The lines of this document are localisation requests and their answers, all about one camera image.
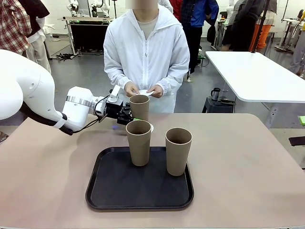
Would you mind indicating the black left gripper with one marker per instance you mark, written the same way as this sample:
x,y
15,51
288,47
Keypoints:
x,y
113,109

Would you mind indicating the tall brown cup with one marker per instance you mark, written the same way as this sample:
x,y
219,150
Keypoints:
x,y
139,148
139,109
177,157

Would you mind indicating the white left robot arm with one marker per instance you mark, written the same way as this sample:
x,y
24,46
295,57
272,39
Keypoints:
x,y
31,88

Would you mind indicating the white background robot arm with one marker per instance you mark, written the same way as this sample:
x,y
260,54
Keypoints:
x,y
229,14

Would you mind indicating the person's left forearm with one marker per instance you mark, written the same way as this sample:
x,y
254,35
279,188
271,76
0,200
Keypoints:
x,y
175,80

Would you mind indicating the person's right hand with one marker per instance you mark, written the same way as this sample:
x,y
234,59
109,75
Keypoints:
x,y
130,88

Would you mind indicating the person's left hand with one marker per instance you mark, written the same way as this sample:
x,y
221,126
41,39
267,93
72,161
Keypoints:
x,y
157,91

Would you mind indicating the large white table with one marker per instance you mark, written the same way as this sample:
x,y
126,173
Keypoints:
x,y
257,76

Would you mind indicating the person in white jacket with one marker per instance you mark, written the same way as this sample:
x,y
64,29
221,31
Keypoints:
x,y
146,52

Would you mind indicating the person in grey trousers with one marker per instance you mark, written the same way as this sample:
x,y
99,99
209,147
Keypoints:
x,y
299,52

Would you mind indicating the black plastic tray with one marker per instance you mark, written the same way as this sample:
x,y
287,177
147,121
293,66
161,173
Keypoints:
x,y
140,186

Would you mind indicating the black step stool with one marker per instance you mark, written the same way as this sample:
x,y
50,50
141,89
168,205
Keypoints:
x,y
218,106

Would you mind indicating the workbench with black panel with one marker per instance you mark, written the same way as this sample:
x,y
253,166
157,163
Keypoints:
x,y
87,35

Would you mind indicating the black steel travel mug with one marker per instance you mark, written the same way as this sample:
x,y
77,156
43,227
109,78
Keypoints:
x,y
215,94

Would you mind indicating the person in orange trousers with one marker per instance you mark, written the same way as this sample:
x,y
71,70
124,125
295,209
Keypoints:
x,y
261,35

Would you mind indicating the white background desk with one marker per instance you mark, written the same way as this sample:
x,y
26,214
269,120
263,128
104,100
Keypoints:
x,y
289,22

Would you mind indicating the black stand pole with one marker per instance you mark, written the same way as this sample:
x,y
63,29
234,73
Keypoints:
x,y
258,31

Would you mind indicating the person in black vest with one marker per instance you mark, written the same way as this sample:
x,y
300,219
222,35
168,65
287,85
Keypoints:
x,y
39,47

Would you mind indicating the person in dark coat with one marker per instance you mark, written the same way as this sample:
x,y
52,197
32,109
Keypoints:
x,y
243,28

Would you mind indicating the small white background robot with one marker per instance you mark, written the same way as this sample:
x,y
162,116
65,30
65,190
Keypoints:
x,y
100,6
72,7

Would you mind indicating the person in red top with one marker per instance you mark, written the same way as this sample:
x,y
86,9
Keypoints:
x,y
177,12

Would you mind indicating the person in blue jacket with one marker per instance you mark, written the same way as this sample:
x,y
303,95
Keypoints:
x,y
197,14

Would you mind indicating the person in plaid shirt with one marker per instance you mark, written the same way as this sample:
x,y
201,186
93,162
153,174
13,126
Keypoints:
x,y
12,23

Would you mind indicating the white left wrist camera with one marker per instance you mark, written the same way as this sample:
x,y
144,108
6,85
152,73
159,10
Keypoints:
x,y
116,91

